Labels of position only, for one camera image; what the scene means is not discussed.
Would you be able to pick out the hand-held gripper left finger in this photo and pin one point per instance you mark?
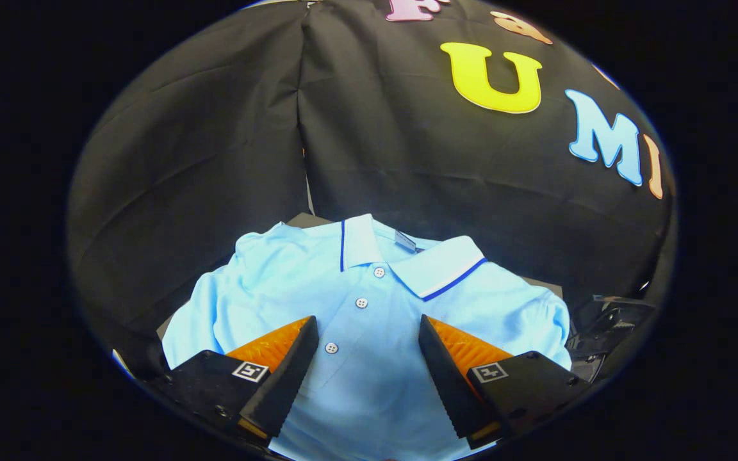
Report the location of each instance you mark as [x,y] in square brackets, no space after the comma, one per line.
[286,384]

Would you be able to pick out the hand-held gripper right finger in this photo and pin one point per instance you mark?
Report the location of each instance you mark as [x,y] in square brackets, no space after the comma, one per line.
[449,384]

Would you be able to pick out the light blue polo shirt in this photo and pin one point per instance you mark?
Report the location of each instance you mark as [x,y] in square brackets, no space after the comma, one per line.
[369,397]

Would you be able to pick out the beige cabinet with dark top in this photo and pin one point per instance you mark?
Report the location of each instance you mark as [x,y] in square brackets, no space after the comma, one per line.
[308,221]

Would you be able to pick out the black backdrop cloth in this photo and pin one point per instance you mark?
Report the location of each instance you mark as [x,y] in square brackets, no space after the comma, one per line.
[407,160]

